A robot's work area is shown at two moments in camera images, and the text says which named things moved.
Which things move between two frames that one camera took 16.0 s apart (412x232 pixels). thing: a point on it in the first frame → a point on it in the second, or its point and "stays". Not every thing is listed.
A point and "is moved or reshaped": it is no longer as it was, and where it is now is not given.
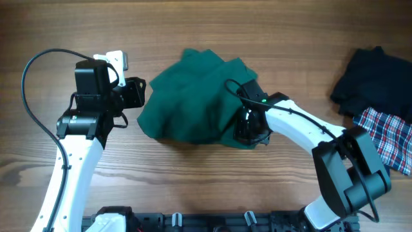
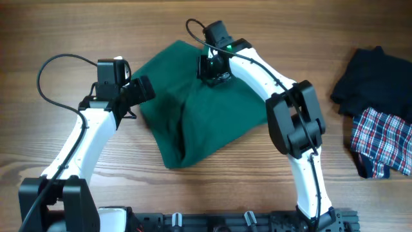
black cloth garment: (375, 79) stays
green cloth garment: (195, 102) is moved or reshaped
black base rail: (230, 222) stays
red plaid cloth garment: (393, 136) stays
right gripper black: (240, 136) → (202, 73)
